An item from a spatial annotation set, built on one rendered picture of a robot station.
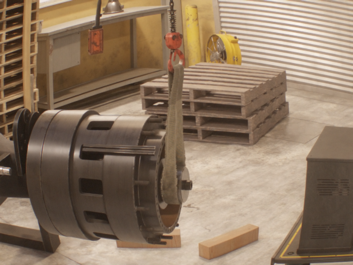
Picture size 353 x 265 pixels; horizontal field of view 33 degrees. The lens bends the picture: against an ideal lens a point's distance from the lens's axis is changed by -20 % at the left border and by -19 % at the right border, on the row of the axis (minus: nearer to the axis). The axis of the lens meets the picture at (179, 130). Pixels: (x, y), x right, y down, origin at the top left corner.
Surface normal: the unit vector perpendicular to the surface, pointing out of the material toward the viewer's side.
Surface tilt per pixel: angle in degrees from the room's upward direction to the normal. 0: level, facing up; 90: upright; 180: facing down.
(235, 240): 90
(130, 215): 99
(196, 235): 0
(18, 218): 0
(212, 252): 90
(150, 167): 53
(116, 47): 90
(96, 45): 90
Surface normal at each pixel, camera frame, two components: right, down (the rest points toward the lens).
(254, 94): 0.88, 0.07
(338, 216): -0.40, 0.26
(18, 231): -0.05, -0.96
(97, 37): 0.29, 0.23
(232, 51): 0.41, 0.02
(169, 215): -0.14, -0.80
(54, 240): 0.99, -0.01
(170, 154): 0.76, 0.20
